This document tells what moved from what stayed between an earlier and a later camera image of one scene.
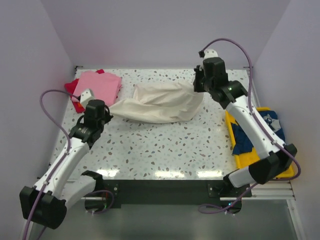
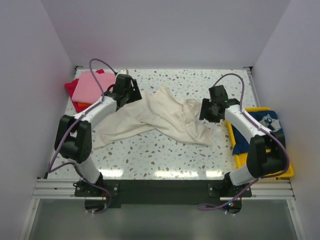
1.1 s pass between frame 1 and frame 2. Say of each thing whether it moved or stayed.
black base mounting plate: stayed
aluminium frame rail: stayed
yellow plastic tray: stayed
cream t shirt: moved
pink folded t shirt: stayed
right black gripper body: moved
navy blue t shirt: stayed
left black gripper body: moved
